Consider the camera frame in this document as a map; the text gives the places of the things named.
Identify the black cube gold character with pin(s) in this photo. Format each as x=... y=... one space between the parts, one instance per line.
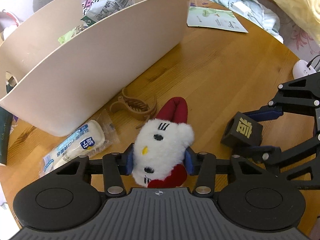
x=242 y=131

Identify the beige plastic storage bin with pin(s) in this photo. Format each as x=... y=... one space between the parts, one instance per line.
x=57 y=87

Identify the white kitty plush toy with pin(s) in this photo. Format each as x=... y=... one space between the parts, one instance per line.
x=159 y=149

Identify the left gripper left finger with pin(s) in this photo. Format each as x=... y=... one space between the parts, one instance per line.
x=72 y=194

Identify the brown hair claw clip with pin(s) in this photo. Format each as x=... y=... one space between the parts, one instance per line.
x=136 y=108

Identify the white round device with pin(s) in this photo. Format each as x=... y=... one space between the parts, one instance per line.
x=302 y=69

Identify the light green snack packet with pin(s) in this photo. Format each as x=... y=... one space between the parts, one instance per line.
x=72 y=33

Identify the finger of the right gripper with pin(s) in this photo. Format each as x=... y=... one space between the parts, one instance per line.
x=303 y=177
x=300 y=96

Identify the green white face mask sachet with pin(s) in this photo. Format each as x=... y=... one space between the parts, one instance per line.
x=214 y=18

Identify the white bread snack packet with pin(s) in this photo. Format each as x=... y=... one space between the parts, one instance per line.
x=89 y=139

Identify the dark green packet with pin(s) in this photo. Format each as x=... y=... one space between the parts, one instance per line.
x=5 y=128

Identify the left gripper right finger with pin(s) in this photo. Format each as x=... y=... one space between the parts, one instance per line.
x=247 y=195

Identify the light green striped cloth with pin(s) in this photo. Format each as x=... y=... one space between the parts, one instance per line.
x=255 y=12

